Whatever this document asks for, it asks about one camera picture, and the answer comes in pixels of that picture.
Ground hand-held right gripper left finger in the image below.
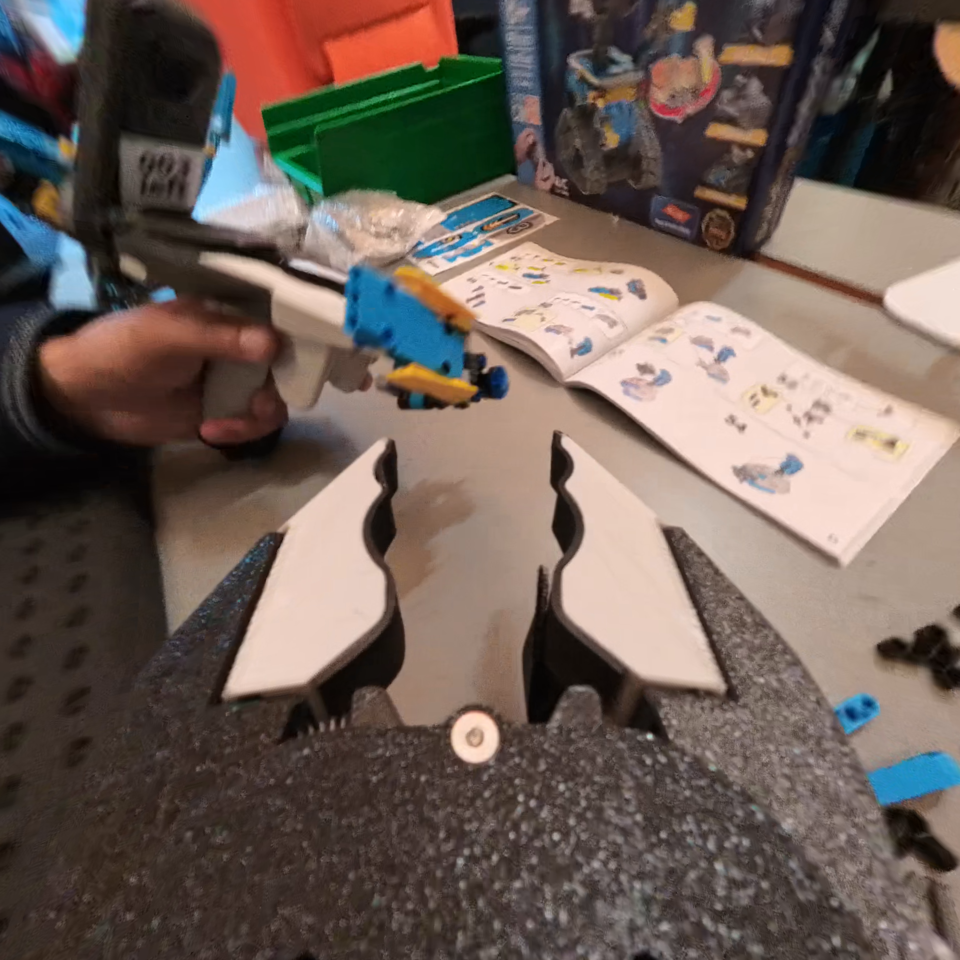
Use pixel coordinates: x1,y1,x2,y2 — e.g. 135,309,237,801
219,437,408,721

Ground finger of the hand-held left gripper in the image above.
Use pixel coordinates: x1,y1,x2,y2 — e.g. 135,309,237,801
123,225,357,333

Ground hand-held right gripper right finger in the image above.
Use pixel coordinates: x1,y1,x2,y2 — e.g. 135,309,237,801
522,430,730,725

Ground blue yellow brick assembly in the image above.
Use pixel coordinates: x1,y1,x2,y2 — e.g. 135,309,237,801
343,264,511,412

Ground person's left forearm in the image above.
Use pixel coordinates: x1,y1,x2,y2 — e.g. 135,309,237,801
0,296,84,496

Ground white desk lamp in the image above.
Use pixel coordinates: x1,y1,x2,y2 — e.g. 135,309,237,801
883,258,960,350

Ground person's left hand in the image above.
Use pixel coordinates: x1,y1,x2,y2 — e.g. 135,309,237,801
37,294,291,451

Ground crumpled clear plastic bag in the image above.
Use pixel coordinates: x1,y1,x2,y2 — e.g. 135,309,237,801
193,123,310,252
300,189,447,271

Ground orange plastic bin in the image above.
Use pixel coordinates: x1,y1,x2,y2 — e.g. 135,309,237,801
183,0,460,140

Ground green plastic bin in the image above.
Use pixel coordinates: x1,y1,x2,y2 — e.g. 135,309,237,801
261,56,519,207

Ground blue sticker sheet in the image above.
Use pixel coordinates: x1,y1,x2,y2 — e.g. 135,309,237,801
408,192,560,277

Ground open instruction booklet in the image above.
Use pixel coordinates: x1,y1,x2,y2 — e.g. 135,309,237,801
438,241,960,567

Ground small blue brick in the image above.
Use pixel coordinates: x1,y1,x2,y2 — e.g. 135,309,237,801
834,693,880,735

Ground black perforated mat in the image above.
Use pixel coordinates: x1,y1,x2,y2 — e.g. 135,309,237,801
0,457,170,960

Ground pile of loose brick pieces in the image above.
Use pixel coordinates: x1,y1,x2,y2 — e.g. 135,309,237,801
876,603,960,691

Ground blue perforated brick beam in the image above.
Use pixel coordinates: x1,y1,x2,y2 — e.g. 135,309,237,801
867,752,960,807

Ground dark blue toy set box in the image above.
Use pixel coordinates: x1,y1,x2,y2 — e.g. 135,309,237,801
498,0,879,260

